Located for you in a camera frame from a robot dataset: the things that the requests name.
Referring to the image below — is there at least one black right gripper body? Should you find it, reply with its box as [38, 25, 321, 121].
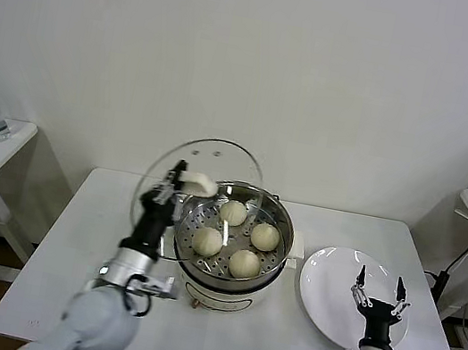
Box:
[352, 298, 404, 350]

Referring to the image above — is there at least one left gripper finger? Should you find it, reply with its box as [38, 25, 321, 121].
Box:
[167, 199, 186, 228]
[150, 154, 188, 208]

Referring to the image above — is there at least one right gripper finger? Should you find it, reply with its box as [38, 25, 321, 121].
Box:
[389, 275, 416, 321]
[348, 262, 380, 311]

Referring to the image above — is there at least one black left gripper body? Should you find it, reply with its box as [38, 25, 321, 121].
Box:
[117, 182, 179, 260]

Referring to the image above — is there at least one glass lid with cream handle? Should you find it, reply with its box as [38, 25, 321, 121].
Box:
[123, 124, 271, 274]

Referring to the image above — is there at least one white steamed baozi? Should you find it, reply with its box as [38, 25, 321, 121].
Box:
[189, 223, 226, 260]
[218, 198, 251, 230]
[227, 246, 264, 283]
[247, 220, 284, 255]

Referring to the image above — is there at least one stainless steel steamer basket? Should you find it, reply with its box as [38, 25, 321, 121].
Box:
[166, 171, 304, 290]

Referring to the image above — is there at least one white round plate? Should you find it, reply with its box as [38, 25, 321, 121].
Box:
[288, 240, 422, 350]

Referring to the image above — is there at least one black power strip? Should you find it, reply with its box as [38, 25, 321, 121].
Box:
[429, 269, 450, 309]

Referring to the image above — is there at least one cream electric cooker pot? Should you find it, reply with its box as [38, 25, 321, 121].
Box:
[150, 207, 310, 328]

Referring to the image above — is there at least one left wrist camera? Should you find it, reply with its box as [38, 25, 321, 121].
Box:
[130, 269, 183, 304]

